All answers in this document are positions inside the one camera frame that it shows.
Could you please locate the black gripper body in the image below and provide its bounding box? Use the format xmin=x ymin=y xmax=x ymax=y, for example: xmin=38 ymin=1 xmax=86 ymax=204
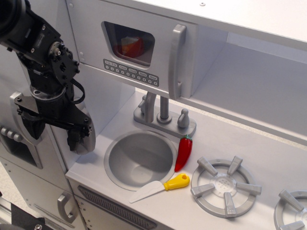
xmin=15 ymin=86 xmax=92 ymax=134

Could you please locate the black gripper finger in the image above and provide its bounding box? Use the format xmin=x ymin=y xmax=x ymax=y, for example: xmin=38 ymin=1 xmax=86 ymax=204
xmin=67 ymin=129 xmax=84 ymax=151
xmin=22 ymin=116 xmax=46 ymax=139

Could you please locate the grey toy microwave door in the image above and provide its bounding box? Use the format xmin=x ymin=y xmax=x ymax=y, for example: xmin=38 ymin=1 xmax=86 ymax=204
xmin=67 ymin=0 xmax=197 ymax=98

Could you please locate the silver microwave door handle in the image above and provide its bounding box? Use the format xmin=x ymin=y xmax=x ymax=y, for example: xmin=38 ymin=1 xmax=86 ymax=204
xmin=168 ymin=24 xmax=187 ymax=100

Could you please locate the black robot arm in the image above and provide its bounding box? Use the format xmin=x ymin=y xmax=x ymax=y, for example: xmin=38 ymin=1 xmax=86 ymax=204
xmin=0 ymin=0 xmax=95 ymax=152

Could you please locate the orange toy food in microwave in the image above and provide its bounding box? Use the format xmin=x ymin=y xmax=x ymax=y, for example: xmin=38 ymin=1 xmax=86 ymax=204
xmin=117 ymin=36 xmax=144 ymax=58

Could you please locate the grey ice dispenser panel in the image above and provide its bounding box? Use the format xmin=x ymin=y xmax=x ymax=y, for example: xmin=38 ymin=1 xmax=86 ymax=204
xmin=0 ymin=125 xmax=43 ymax=169

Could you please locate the round silver sink basin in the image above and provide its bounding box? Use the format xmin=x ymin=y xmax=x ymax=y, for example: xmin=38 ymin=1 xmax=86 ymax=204
xmin=104 ymin=130 xmax=177 ymax=191

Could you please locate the silver toy faucet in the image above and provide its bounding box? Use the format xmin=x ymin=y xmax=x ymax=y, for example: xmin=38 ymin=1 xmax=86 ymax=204
xmin=133 ymin=92 xmax=197 ymax=138

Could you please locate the grey oven vent grille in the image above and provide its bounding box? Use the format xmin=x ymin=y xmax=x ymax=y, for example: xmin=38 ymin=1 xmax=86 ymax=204
xmin=78 ymin=186 xmax=157 ymax=230

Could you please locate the red toy chili pepper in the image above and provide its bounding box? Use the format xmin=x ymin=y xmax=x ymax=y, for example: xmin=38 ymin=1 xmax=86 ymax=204
xmin=175 ymin=135 xmax=193 ymax=172

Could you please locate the silver toy stove burner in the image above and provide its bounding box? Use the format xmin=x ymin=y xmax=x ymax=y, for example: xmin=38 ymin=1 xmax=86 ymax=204
xmin=190 ymin=156 xmax=262 ymax=219

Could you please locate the silver toy wall phone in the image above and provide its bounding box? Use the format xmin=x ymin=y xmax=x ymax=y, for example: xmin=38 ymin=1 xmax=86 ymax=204
xmin=71 ymin=102 xmax=96 ymax=154

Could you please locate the silver fridge door handle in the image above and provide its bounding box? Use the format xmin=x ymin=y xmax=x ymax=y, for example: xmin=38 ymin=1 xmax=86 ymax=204
xmin=10 ymin=91 xmax=41 ymax=146

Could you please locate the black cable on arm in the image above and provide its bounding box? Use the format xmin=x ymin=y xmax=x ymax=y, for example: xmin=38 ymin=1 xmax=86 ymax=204
xmin=71 ymin=79 xmax=86 ymax=105

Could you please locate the silver lower door handle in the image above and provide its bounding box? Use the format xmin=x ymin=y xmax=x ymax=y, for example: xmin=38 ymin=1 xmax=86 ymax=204
xmin=57 ymin=192 xmax=77 ymax=224

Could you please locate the yellow handled toy knife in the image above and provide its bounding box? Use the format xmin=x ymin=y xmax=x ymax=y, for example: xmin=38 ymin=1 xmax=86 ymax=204
xmin=129 ymin=173 xmax=190 ymax=204

